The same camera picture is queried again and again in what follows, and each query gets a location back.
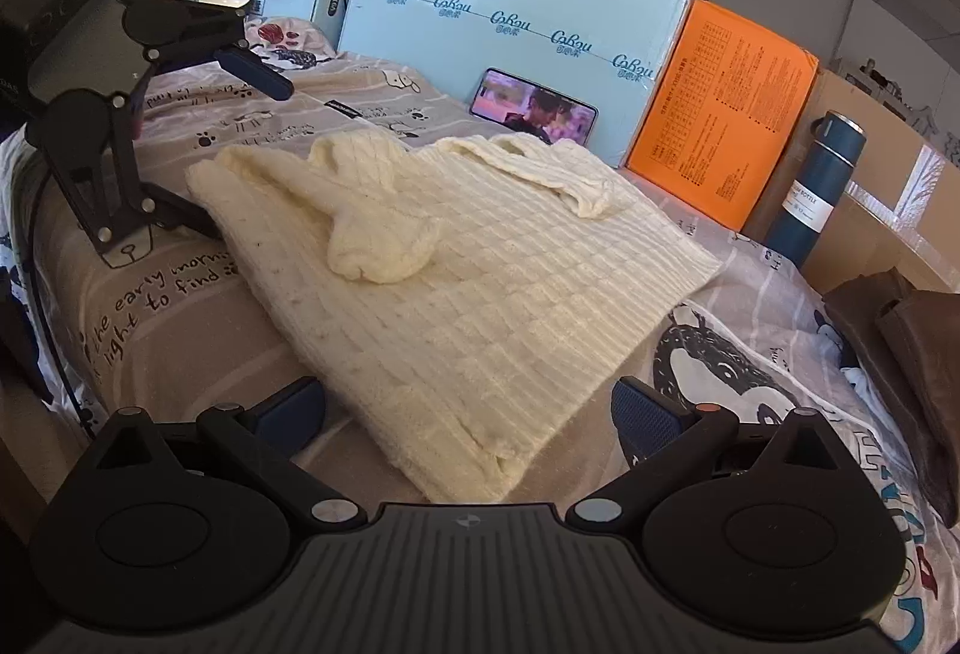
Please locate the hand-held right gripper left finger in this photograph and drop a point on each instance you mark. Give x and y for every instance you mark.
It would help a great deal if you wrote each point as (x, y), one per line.
(296, 412)

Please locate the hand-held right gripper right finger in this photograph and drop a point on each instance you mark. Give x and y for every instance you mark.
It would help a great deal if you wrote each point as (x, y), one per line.
(643, 420)

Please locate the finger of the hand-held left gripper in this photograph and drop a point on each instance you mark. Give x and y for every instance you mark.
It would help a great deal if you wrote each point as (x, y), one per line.
(184, 211)
(259, 75)

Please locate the cream knit sweater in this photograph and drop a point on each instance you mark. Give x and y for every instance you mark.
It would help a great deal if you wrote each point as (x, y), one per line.
(465, 294)

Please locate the printed cartoon bed sheet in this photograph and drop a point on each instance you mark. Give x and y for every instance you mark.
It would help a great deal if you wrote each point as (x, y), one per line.
(187, 339)

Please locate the brown leather garment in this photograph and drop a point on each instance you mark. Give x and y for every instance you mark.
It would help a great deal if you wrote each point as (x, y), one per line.
(907, 369)

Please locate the smartphone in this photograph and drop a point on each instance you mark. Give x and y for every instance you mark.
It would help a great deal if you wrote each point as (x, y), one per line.
(534, 106)

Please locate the dark blue vacuum bottle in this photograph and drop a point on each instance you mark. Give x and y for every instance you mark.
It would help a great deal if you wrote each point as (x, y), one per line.
(810, 196)

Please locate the orange cardboard box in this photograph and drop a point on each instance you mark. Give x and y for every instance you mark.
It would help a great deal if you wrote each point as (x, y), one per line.
(720, 114)

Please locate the large brown cardboard box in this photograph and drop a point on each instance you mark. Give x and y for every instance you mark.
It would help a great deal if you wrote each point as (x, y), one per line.
(892, 211)

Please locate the grey wall lettering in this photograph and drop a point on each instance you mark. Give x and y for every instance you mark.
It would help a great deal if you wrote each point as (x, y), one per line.
(926, 118)

